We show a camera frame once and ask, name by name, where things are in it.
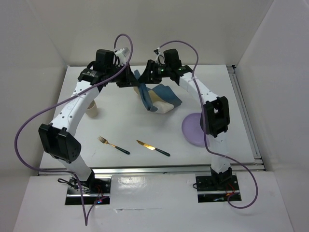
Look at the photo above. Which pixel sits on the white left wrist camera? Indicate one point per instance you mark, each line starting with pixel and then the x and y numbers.
pixel 123 53

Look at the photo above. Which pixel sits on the purple plate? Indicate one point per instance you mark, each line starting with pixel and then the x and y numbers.
pixel 192 130

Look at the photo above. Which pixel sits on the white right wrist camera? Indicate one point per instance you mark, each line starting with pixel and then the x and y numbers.
pixel 159 54

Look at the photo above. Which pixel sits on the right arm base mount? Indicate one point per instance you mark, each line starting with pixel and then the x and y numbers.
pixel 208 192

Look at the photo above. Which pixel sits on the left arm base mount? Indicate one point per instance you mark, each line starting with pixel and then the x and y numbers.
pixel 100 192

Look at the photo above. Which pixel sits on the blue beige white placemat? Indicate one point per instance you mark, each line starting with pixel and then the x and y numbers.
pixel 160 99

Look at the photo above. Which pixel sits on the gold knife green handle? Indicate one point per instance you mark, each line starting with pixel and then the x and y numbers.
pixel 150 147

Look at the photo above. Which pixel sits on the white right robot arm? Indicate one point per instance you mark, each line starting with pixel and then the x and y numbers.
pixel 215 117

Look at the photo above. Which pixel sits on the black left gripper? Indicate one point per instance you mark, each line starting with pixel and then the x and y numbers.
pixel 129 79

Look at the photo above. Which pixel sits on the aluminium rail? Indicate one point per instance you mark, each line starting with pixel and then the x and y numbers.
pixel 168 169
pixel 231 69

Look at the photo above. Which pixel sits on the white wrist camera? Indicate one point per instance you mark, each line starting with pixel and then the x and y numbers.
pixel 159 54
pixel 123 53

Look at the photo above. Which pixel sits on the gold fork green handle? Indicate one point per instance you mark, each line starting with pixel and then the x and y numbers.
pixel 105 141

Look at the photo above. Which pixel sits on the aluminium front rail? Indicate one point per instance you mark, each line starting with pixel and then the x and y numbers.
pixel 168 169

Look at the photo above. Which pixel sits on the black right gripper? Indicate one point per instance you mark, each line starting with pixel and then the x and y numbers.
pixel 147 77

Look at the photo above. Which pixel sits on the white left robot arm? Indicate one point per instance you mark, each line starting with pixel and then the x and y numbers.
pixel 58 136

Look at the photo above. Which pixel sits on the beige cup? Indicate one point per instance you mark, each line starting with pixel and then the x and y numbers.
pixel 92 110

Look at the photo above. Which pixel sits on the aluminium right rail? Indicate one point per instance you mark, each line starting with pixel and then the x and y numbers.
pixel 231 69

